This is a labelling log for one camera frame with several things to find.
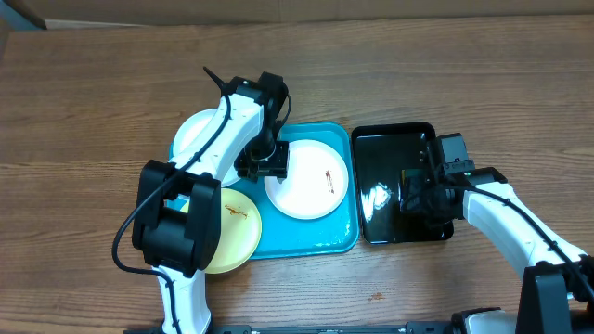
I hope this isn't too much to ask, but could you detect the black plastic tray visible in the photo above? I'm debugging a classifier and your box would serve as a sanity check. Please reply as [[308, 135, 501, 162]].
[[351, 122, 454, 244]]

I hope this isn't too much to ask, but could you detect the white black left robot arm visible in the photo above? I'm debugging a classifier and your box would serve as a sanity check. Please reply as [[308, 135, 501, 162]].
[[123, 72, 291, 333]]

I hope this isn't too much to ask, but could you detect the green yellow sponge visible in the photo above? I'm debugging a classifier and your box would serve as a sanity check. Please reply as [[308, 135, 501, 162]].
[[401, 169, 426, 192]]

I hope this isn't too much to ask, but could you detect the white plate with dark stain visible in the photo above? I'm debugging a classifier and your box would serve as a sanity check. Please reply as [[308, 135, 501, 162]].
[[169, 109, 217, 159]]

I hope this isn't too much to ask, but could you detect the white plate with red stain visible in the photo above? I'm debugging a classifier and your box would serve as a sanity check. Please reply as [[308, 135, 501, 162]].
[[265, 139, 349, 220]]

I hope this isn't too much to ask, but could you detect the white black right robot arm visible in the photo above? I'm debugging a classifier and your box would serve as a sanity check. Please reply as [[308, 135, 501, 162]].
[[399, 134, 593, 334]]

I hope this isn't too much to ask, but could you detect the blue plastic tray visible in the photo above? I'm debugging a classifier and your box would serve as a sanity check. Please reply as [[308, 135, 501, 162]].
[[166, 122, 361, 261]]

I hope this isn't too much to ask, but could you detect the yellow plate with stain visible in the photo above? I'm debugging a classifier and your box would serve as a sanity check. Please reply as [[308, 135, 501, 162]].
[[203, 188, 262, 274]]

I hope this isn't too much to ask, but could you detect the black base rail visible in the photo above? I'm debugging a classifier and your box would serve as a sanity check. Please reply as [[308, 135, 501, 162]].
[[123, 319, 465, 334]]

